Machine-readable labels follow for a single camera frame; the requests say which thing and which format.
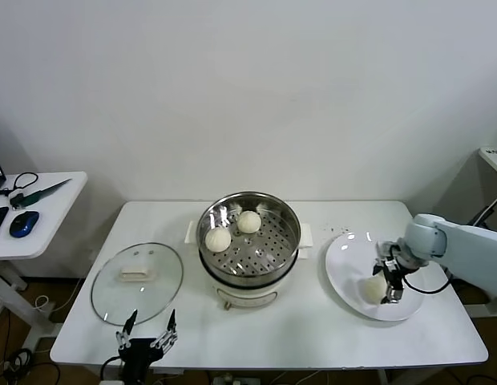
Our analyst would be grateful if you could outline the blue computer mouse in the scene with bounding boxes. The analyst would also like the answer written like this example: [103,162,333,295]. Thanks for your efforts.
[8,210,40,239]

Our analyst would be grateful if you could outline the white side table with mouse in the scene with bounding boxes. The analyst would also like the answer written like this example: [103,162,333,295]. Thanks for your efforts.
[0,171,88,350]

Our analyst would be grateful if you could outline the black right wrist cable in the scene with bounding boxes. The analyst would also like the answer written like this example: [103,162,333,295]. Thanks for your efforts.
[401,270,452,294]

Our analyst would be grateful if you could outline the black floor cable bundle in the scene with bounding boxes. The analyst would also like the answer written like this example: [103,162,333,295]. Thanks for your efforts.
[2,346,59,385]

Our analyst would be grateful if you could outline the white electric cooking pot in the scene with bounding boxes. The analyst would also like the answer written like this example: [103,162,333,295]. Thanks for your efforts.
[187,236,313,312]

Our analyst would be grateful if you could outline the white hanging cable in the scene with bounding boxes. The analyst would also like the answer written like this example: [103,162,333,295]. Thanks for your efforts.
[471,202,497,226]

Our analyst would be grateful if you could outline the round glass pot lid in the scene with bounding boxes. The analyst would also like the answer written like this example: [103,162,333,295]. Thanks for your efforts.
[91,241,184,326]

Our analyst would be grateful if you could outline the black inline cable adapter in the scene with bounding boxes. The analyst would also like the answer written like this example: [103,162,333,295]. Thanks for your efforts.
[466,206,494,229]

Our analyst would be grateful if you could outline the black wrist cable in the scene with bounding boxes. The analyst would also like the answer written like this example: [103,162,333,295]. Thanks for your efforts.
[101,355,125,380]
[401,270,452,294]

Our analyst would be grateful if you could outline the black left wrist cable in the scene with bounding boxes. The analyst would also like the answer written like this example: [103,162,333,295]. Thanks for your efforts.
[101,355,125,380]

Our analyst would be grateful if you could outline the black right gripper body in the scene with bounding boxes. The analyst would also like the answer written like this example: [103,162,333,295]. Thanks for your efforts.
[386,263,408,289]

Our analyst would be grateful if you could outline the large white plate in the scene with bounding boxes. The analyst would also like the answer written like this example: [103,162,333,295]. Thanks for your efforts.
[324,231,428,322]

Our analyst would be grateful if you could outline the white power strip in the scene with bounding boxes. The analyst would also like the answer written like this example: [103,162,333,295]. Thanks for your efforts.
[213,372,266,385]

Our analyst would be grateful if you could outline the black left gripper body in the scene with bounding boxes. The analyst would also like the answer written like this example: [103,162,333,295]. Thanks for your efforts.
[118,338,166,385]

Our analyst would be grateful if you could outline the thin black looped cord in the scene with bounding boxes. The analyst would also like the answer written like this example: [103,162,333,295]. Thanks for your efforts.
[0,172,38,198]

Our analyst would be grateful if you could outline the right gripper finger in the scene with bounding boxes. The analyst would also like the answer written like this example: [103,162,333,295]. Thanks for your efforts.
[380,282,403,305]
[372,258,398,278]

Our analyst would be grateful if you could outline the perforated steel steamer basket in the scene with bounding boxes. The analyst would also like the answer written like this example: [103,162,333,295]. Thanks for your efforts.
[186,192,314,278]

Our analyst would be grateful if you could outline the white coiled floor cable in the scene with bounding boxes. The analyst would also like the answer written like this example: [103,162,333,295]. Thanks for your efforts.
[34,276,87,312]

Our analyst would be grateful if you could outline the green pointed tool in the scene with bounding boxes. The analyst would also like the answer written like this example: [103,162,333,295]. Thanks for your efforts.
[9,178,73,210]

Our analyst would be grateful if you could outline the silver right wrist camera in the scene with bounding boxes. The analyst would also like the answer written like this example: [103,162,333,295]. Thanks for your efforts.
[375,239,402,262]

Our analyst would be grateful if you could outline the white steamed baozi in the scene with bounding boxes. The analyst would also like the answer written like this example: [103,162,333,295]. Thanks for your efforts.
[360,276,389,306]
[236,210,261,235]
[204,227,232,253]

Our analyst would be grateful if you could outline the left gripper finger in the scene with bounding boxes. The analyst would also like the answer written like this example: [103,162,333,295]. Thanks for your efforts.
[150,308,180,355]
[115,308,139,350]

